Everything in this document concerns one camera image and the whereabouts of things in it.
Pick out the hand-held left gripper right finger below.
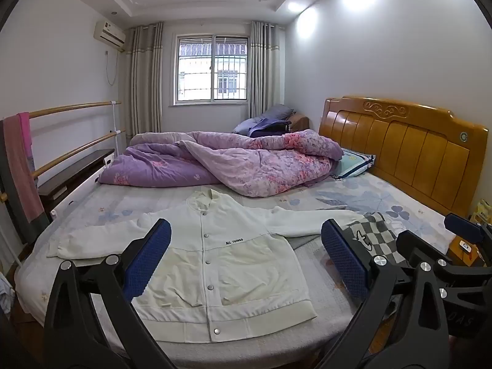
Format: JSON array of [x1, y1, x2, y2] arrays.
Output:
[[319, 219, 472, 369]]

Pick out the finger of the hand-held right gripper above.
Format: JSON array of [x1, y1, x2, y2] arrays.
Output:
[[396, 230, 451, 269], [444, 212, 487, 244]]

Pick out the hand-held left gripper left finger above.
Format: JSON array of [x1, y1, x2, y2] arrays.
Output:
[[43, 218, 178, 369]]

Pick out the white snap-button jacket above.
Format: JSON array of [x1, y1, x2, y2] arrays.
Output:
[[46, 188, 370, 344]]

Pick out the orange box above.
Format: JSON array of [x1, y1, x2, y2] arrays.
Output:
[[448, 236, 483, 267]]

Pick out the yellow bag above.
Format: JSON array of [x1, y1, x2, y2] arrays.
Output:
[[474, 198, 492, 225]]

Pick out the grey checkered cloth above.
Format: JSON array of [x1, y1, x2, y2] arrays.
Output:
[[338, 212, 410, 266]]

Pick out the bed with white blanket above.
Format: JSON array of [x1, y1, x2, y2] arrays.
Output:
[[15, 171, 458, 369]]

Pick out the blue striped pillow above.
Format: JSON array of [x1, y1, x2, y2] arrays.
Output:
[[332, 148, 376, 181]]

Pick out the wooden bed headboard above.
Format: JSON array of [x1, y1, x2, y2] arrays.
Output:
[[318, 96, 489, 216]]

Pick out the white drawer unit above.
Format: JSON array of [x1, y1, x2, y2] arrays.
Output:
[[50, 157, 115, 220]]

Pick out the dark wooden cabinet top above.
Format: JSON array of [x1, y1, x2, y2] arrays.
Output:
[[38, 149, 116, 210]]

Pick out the purple floral quilt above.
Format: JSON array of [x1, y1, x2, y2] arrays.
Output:
[[98, 129, 344, 197]]

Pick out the wooden nightstand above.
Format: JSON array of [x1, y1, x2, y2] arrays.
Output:
[[286, 113, 310, 131]]

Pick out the dark grey hanging cloth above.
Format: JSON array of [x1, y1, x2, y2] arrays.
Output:
[[0, 117, 51, 245]]

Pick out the pink towel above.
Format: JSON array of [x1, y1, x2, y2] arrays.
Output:
[[17, 112, 46, 224]]

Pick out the light blue cloth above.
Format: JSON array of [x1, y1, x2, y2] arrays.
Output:
[[0, 272, 16, 316]]

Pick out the blue pillows by window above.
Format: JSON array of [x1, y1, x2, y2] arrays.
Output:
[[232, 104, 296, 138]]

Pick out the barred window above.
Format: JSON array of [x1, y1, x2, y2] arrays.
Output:
[[174, 34, 250, 105]]

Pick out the white air conditioner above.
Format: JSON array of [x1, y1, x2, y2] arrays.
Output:
[[93, 20, 127, 50]]

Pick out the wooden wall rail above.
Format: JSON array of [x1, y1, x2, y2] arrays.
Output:
[[17, 101, 121, 121], [0, 130, 127, 201]]

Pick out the white rail post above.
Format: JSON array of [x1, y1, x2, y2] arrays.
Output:
[[109, 101, 117, 150]]

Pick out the air conditioner cable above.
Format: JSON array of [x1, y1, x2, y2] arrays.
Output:
[[105, 49, 118, 86]]

